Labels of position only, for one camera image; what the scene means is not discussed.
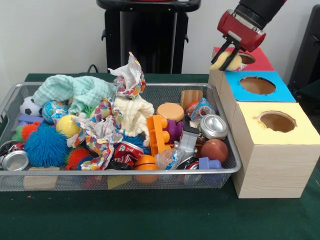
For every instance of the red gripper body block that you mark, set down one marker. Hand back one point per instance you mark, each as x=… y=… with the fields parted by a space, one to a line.
x=242 y=30

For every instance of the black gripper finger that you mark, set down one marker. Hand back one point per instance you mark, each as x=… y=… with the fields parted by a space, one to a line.
x=220 y=51
x=231 y=58

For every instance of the yellow plush toy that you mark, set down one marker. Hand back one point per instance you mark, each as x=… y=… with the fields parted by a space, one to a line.
x=237 y=63

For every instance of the cream muslin cloth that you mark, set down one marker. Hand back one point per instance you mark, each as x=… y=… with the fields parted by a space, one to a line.
x=135 y=115

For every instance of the mint knitted cloth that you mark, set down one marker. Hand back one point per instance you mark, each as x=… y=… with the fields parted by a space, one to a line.
x=75 y=90

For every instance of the blue fuzzy ball with eyes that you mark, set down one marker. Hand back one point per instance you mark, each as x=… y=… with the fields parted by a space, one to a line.
x=45 y=147

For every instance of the wooden box with three holes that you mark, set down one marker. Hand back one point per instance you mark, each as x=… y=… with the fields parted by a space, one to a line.
x=275 y=170

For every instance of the clear mesh bin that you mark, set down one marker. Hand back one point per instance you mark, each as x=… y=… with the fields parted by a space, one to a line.
x=75 y=186

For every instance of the black chair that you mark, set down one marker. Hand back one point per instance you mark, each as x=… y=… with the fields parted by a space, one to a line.
x=308 y=45

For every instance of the silver drink can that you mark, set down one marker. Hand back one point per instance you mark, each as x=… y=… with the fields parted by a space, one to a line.
x=213 y=126

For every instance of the purple spiky toy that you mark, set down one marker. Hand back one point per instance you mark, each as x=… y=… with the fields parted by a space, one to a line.
x=175 y=127

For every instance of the brown football toy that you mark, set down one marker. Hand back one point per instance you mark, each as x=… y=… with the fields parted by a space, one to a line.
x=214 y=151

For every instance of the orange plastic block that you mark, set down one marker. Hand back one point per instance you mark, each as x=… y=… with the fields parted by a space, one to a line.
x=158 y=135

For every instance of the blue spiky ball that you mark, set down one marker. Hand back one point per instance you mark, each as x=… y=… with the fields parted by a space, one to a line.
x=136 y=141

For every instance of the orange basketball toy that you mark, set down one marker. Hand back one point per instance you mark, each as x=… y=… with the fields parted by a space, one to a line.
x=146 y=162

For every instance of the dark green tablecloth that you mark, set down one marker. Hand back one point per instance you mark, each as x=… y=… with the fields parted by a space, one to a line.
x=150 y=217

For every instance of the globe print ball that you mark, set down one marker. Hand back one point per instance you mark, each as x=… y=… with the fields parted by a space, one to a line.
x=52 y=112

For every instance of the black and white soccer ball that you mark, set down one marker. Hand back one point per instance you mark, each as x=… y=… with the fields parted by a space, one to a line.
x=28 y=107

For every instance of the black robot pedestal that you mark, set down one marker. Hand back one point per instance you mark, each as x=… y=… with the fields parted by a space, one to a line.
x=147 y=37

